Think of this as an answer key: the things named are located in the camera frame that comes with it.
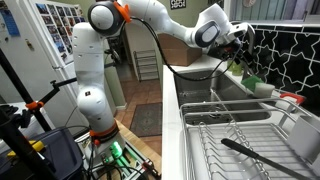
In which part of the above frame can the dark floor mat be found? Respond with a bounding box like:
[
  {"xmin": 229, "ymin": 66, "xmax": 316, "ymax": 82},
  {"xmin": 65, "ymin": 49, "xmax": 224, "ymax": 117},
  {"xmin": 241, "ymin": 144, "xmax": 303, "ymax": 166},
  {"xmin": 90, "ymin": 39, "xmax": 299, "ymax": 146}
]
[{"xmin": 130, "ymin": 103, "xmax": 162, "ymax": 137}]

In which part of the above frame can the white utensil holder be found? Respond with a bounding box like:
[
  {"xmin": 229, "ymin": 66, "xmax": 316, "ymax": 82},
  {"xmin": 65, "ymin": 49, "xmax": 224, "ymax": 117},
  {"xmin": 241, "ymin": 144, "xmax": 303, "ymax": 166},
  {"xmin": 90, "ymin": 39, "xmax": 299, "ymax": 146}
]
[{"xmin": 287, "ymin": 116, "xmax": 320, "ymax": 163}]

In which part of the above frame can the black camera tripod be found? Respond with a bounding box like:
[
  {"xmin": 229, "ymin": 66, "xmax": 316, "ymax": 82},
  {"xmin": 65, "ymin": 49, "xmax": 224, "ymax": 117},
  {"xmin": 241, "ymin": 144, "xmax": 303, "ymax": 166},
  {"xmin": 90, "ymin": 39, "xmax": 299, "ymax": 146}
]
[{"xmin": 0, "ymin": 48, "xmax": 87, "ymax": 180}]

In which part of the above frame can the stainless steel sink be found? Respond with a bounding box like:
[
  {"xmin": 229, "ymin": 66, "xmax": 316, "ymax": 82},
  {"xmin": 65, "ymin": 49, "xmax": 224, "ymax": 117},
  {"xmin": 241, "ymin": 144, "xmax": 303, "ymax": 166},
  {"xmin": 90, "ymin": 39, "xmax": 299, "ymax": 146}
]
[{"xmin": 174, "ymin": 70, "xmax": 271, "ymax": 125}]

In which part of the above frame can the metal wire shelf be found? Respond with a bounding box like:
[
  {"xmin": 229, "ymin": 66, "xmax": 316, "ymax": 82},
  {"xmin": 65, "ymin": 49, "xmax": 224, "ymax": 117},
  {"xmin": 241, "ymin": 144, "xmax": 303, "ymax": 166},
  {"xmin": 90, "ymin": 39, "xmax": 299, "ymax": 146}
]
[{"xmin": 133, "ymin": 50, "xmax": 159, "ymax": 81}]

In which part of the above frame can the brown cardboard box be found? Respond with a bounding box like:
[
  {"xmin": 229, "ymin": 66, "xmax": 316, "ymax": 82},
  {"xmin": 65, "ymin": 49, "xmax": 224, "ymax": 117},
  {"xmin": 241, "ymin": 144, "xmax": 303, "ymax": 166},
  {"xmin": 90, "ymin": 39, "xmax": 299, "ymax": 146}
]
[{"xmin": 158, "ymin": 33, "xmax": 202, "ymax": 66}]

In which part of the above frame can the green white sponge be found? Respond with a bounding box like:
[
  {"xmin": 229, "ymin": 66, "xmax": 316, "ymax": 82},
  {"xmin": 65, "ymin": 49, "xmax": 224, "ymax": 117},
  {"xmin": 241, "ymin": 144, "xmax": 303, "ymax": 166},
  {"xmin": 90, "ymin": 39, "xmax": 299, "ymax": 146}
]
[{"xmin": 241, "ymin": 76, "xmax": 275, "ymax": 98}]

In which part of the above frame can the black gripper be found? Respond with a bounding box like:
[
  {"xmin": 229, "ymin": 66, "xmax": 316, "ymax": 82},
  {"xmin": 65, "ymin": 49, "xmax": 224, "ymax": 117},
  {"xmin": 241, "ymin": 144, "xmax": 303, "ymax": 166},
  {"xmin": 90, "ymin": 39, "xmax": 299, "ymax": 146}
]
[{"xmin": 207, "ymin": 39, "xmax": 242, "ymax": 60}]

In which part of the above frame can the blue storage bin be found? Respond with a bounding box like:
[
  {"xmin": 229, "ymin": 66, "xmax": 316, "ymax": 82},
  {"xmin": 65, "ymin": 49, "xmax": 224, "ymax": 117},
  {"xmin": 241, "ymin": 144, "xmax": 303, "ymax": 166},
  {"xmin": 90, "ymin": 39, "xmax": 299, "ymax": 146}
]
[{"xmin": 0, "ymin": 128, "xmax": 83, "ymax": 180}]

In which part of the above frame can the sink bottom wire grid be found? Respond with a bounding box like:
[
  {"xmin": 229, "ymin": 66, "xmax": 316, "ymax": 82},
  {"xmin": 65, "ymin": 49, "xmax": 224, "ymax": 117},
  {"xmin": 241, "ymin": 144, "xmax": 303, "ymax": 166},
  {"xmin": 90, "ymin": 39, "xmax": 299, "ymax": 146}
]
[{"xmin": 178, "ymin": 90, "xmax": 234, "ymax": 125}]

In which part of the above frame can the white refrigerator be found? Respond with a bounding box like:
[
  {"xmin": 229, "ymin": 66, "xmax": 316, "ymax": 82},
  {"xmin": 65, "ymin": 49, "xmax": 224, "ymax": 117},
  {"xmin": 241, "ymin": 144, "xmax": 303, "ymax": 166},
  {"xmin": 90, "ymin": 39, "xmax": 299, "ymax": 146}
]
[{"xmin": 1, "ymin": 0, "xmax": 91, "ymax": 129}]

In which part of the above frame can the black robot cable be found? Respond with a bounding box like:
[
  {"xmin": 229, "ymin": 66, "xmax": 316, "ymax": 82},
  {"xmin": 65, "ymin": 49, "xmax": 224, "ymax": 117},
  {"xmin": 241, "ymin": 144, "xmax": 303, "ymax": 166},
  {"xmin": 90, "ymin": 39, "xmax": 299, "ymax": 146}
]
[{"xmin": 130, "ymin": 15, "xmax": 244, "ymax": 82}]

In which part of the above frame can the short green soap bottle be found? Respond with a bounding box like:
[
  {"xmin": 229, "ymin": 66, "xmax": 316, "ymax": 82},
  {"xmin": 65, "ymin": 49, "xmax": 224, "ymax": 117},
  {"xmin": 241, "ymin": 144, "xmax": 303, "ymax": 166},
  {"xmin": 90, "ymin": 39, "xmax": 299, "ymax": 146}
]
[{"xmin": 227, "ymin": 60, "xmax": 233, "ymax": 71}]

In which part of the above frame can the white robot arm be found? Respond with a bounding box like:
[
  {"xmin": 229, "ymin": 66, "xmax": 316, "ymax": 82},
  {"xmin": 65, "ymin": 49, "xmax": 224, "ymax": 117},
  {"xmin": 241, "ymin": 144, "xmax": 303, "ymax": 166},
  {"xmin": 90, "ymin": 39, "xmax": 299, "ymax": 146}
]
[{"xmin": 72, "ymin": 0, "xmax": 249, "ymax": 147}]

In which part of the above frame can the black handled utensil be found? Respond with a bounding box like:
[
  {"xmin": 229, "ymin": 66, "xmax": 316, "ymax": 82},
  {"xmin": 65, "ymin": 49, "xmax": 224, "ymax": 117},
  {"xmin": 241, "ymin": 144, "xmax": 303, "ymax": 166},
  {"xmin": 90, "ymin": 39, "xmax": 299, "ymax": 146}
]
[{"xmin": 221, "ymin": 138, "xmax": 310, "ymax": 180}]

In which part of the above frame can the tall green soap bottle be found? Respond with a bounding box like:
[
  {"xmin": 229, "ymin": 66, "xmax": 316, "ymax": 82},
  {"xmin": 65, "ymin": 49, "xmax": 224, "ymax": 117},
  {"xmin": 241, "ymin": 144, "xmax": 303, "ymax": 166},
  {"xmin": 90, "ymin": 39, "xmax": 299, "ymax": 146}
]
[{"xmin": 232, "ymin": 63, "xmax": 242, "ymax": 76}]

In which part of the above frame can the metal dish rack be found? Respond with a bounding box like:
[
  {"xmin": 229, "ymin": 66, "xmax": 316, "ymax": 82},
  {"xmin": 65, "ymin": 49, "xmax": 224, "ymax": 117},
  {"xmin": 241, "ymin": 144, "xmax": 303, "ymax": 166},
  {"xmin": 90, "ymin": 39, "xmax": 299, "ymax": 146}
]
[{"xmin": 180, "ymin": 98, "xmax": 320, "ymax": 180}]

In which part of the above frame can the steel kitchen faucet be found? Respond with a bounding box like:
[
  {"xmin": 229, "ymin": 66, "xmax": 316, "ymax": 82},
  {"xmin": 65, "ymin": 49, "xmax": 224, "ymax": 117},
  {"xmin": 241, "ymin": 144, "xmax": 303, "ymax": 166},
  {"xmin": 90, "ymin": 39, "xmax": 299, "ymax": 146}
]
[{"xmin": 242, "ymin": 25, "xmax": 255, "ymax": 79}]

